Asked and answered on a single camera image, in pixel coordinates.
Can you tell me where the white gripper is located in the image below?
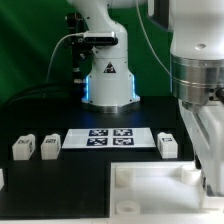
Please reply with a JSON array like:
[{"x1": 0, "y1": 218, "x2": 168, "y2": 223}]
[{"x1": 179, "y1": 101, "x2": 224, "y2": 196}]

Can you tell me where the white square table top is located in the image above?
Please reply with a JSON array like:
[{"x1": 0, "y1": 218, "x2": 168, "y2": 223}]
[{"x1": 110, "y1": 162, "x2": 224, "y2": 218}]

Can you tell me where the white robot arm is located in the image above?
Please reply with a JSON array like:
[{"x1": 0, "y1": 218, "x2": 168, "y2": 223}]
[{"x1": 67, "y1": 0, "x2": 224, "y2": 196}]

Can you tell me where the white tag sheet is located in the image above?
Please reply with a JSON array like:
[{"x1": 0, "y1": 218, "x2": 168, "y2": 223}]
[{"x1": 62, "y1": 128, "x2": 155, "y2": 149}]

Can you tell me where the white block left edge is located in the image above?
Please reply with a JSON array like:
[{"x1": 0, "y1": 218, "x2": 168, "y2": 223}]
[{"x1": 0, "y1": 169, "x2": 4, "y2": 191}]

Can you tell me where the white cable right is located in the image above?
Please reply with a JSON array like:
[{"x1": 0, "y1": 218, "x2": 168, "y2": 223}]
[{"x1": 134, "y1": 0, "x2": 173, "y2": 76}]

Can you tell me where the black camera on stand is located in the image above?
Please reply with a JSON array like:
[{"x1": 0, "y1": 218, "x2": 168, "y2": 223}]
[{"x1": 83, "y1": 31, "x2": 118, "y2": 46}]

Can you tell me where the black camera stand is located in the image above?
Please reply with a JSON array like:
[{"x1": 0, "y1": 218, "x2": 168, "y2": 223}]
[{"x1": 65, "y1": 13, "x2": 93, "y2": 99}]

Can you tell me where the black cable bundle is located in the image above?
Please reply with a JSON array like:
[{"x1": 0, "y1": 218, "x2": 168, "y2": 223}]
[{"x1": 0, "y1": 83, "x2": 84, "y2": 113}]

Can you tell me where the white camera cable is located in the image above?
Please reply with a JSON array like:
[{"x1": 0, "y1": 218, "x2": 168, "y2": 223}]
[{"x1": 45, "y1": 32, "x2": 85, "y2": 84}]

